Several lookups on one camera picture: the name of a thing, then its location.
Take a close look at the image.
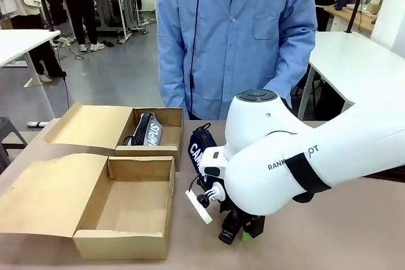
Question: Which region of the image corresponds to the grey metal workbench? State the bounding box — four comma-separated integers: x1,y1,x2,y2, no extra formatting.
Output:
94,0,142,44

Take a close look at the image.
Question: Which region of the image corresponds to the grey campus zipper pouch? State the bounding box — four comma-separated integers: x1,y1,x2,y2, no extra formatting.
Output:
123,111,165,149

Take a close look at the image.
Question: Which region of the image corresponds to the large open cardboard box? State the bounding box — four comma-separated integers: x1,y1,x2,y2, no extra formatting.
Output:
0,152,176,261

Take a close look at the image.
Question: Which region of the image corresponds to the white table with white legs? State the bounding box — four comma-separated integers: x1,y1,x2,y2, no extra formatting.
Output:
0,28,61,119

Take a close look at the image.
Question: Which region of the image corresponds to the grey stool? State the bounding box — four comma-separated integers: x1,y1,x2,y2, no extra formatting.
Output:
0,116,29,173

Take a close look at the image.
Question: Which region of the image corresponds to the wooden table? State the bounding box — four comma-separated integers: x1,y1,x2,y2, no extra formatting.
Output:
324,3,384,34

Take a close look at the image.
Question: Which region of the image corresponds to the white table with grey frame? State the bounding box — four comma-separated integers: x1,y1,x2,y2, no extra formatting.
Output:
297,31,405,121

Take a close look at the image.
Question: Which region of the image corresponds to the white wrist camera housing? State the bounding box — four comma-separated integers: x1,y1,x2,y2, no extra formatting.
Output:
199,146,227,178

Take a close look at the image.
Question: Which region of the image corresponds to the black velcro strap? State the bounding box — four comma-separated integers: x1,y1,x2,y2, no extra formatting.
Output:
286,156,332,195

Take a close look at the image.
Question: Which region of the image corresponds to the person with beige shoes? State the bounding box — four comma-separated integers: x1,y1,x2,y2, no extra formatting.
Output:
31,31,68,83

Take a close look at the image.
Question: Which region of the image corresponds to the white cylinder container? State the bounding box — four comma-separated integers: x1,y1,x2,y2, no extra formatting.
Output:
369,0,384,15

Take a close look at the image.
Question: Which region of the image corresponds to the person in blue shirt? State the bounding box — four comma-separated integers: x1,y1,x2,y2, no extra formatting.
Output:
156,0,318,121

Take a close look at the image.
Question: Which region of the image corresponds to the cardboard box holding grey pouch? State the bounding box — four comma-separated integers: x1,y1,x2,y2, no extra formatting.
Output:
43,101,185,172

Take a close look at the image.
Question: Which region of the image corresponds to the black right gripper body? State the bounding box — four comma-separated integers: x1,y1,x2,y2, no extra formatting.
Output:
218,202,266,221

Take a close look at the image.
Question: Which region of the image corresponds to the white flat mount plate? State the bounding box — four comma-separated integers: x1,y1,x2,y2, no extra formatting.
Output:
184,189,213,224

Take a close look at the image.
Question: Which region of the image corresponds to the navy campus zipper pouch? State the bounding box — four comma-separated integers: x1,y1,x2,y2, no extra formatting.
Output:
189,123,220,186

